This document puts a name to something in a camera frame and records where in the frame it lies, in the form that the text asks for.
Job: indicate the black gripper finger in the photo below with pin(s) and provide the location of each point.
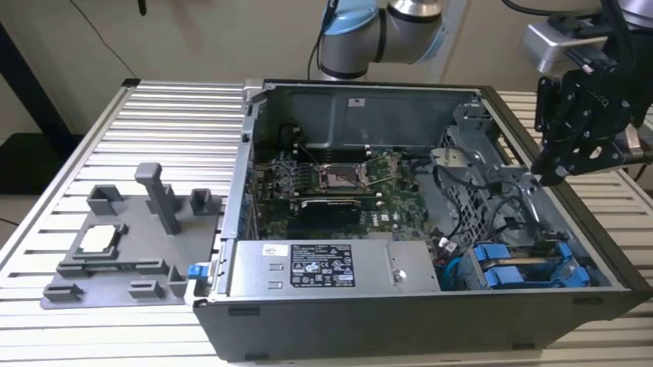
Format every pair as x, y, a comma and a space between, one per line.
562, 137
603, 153

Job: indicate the black graphics card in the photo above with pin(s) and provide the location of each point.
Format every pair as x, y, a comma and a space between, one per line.
327, 214

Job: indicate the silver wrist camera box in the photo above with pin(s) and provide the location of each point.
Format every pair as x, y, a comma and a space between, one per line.
547, 46

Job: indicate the disk bay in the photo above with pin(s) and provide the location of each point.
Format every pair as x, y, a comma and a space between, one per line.
587, 248

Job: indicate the grey parts rack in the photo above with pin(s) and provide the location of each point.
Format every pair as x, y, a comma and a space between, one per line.
138, 237

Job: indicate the green motherboard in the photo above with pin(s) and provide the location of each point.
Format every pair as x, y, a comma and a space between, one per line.
399, 214

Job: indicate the black slanted post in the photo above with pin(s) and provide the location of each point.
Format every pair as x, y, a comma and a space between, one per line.
31, 80

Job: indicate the black open PC case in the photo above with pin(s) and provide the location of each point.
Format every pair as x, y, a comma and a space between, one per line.
388, 329

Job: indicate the hard disk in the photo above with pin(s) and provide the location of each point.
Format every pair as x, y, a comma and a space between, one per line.
531, 264

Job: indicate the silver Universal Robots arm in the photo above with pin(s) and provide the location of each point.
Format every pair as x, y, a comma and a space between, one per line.
357, 49

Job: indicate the RAM slots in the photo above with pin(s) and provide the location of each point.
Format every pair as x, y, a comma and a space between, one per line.
332, 153

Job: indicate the grey power supply unit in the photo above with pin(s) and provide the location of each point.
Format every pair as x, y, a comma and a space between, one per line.
256, 267

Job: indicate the silver camera bracket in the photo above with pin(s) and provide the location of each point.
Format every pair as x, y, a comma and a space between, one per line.
638, 145

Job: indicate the CPU socket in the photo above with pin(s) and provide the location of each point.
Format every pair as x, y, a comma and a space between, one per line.
341, 176

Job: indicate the black box on floor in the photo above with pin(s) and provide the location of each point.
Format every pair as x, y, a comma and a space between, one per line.
31, 164

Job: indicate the perforated metal drive cage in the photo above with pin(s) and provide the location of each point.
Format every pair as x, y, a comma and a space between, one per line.
475, 206

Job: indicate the blue case latch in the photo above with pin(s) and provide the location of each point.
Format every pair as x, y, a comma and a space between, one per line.
197, 270

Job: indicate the silver CPU chip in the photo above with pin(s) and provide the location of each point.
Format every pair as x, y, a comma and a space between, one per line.
100, 239

